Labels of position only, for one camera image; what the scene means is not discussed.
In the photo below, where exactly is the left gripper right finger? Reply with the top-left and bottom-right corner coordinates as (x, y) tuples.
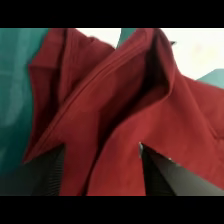
(138, 142), (224, 197)

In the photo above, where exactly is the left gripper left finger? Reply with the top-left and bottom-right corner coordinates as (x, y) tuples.
(0, 143), (66, 197)

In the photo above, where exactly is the dark red shirt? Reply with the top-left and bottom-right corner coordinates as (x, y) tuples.
(22, 27), (224, 197)

